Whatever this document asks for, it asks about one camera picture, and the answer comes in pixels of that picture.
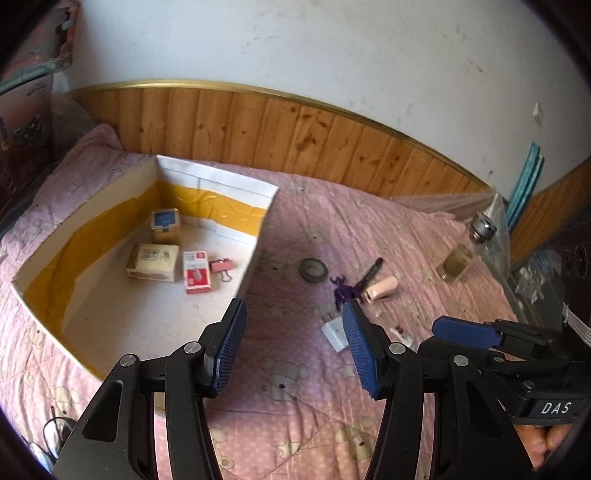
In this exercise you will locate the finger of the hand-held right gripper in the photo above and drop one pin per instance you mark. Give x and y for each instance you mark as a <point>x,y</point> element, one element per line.
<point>466,332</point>

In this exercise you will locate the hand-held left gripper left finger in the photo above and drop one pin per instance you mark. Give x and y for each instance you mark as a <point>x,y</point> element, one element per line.
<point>231,341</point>

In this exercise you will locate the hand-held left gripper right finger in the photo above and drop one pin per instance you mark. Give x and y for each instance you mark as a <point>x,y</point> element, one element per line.
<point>360,350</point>

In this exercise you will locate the white charger plug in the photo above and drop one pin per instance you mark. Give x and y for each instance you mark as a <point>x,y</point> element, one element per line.
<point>334,334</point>

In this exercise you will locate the clear plastic tube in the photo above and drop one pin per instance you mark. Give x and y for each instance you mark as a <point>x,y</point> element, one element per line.
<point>401,333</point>

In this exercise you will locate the purple action figure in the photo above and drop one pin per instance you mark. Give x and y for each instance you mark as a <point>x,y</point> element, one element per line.
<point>341,290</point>

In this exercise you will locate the pink stapler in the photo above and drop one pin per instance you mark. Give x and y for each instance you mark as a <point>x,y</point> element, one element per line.
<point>383,288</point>

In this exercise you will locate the red and white staple box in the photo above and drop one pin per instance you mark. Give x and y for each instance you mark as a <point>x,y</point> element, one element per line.
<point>197,274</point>

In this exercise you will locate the pink binder clip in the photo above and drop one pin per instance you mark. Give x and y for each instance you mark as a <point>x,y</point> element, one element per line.
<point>221,265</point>

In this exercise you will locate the black marker pen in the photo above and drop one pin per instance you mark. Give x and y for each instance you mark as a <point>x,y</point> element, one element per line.
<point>371,272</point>

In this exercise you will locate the green tape roll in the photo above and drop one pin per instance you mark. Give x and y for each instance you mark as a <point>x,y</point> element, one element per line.
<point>304,272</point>

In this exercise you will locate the tan tissue pack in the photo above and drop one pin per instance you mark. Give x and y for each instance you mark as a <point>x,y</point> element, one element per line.
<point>154,263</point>

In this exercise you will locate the white cardboard box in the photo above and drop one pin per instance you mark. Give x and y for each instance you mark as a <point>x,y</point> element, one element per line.
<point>115,323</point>

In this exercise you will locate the small gold box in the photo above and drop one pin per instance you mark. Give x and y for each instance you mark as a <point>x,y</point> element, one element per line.
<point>165,226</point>

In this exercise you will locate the person's right hand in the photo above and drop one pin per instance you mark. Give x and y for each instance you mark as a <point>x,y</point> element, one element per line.
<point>554,438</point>

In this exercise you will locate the glass tea bottle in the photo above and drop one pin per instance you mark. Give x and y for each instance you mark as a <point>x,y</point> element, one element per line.
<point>457,263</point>

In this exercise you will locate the crumpled clear plastic bag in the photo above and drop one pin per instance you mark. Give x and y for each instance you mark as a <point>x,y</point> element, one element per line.
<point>535,277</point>

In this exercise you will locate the teal foam boards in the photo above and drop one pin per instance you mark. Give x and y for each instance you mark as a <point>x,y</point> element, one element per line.
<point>524,184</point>

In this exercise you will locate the black eyeglasses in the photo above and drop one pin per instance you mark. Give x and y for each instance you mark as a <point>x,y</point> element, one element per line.
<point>48,431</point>

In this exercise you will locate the translucent plastic bag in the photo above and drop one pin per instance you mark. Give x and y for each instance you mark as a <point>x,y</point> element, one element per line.
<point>69,120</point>

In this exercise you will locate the dark robot toy package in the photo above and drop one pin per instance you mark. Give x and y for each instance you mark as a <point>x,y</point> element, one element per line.
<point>23,129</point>

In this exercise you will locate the red toy package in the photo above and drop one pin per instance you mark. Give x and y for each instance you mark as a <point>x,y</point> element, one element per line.
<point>41,46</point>

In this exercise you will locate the white wall switch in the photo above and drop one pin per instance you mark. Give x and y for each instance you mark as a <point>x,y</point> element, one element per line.
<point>538,113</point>

